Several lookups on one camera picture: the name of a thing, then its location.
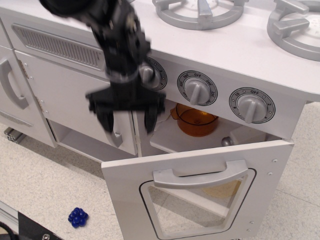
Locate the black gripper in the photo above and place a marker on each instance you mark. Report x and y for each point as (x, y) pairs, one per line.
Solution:
(125, 93)

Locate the grey oven door handle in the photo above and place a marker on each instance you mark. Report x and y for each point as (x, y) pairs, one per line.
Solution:
(168, 180)

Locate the white oven door with window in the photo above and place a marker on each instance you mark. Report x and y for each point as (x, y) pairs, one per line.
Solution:
(228, 211)

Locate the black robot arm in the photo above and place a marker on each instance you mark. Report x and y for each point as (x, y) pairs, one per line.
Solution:
(118, 32)

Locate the left grey control knob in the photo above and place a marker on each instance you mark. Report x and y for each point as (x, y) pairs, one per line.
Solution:
(152, 74)

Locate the grey control knob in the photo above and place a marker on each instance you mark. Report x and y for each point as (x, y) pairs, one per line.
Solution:
(197, 88)
(152, 74)
(252, 105)

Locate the orange plastic measuring cup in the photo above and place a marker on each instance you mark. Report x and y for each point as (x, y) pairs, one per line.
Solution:
(194, 122)

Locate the white cabinet door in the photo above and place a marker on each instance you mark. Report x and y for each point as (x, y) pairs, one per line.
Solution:
(62, 92)

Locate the middle grey control knob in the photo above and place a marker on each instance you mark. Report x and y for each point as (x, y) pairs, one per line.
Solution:
(197, 88)

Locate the grey vent grille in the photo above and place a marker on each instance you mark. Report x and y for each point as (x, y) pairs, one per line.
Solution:
(61, 47)

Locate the far left white door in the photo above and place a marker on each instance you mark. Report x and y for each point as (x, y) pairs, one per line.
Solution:
(19, 109)

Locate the blue toy grapes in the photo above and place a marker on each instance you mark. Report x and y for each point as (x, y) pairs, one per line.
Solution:
(78, 217)

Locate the white toy kitchen body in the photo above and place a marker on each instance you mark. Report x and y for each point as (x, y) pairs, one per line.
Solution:
(240, 55)

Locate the left grey stove burner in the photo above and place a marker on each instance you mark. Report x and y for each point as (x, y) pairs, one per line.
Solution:
(205, 19)

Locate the grey stove burner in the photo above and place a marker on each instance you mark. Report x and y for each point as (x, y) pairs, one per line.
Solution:
(279, 31)
(205, 19)

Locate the right grey control knob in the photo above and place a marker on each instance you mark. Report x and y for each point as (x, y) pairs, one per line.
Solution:
(252, 105)

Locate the right grey stove burner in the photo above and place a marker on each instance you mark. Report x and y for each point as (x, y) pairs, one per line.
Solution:
(279, 31)

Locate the grey cabinet door handle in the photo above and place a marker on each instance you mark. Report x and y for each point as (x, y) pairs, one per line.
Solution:
(116, 136)

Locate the aluminium frame rail left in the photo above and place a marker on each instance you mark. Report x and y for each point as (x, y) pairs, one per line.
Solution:
(14, 135)

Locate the far left grey handle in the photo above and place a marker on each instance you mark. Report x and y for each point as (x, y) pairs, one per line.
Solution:
(5, 70)

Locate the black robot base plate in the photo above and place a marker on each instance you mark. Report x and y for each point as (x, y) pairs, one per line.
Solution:
(21, 227)

